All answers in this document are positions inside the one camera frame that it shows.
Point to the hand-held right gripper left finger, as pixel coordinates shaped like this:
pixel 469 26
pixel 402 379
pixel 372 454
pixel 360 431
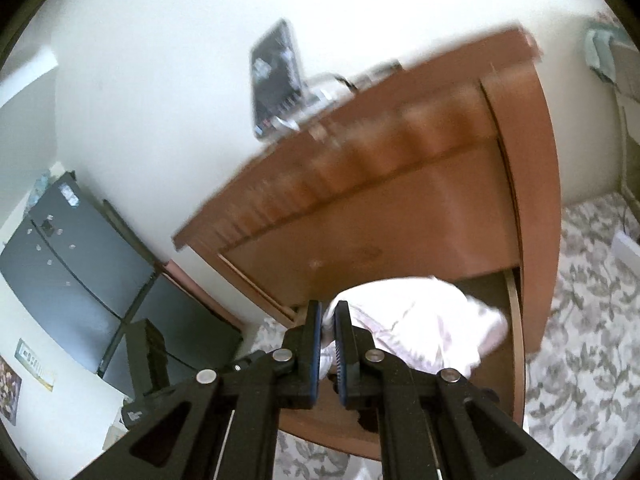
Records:
pixel 314 350

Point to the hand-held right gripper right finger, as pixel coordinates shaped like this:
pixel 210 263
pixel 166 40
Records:
pixel 341 355

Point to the pale pink underwear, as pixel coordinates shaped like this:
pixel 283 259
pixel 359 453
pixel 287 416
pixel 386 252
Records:
pixel 415 320

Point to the closed brown wooden drawer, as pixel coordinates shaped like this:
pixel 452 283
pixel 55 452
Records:
pixel 400 230

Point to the brown wooden board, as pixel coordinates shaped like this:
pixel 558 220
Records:
pixel 200 292

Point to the dark grey refrigerator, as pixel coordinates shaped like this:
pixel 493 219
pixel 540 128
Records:
pixel 75 280

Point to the brown wooden nightstand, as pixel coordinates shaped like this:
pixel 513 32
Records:
pixel 360 160

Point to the grey floral bedsheet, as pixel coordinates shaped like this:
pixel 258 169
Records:
pixel 585 360

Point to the clear phone stand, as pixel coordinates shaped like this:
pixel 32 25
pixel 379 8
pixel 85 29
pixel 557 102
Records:
pixel 320 95

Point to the black smartphone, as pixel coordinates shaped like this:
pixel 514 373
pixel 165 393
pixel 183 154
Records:
pixel 277 80

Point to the white box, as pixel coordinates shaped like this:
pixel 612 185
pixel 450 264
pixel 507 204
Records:
pixel 627 250

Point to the teal cloth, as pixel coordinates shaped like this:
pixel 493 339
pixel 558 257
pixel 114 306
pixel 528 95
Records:
pixel 597 47

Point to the white wall card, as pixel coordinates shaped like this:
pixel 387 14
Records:
pixel 35 362

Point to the wall poster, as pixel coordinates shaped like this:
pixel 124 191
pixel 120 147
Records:
pixel 9 390

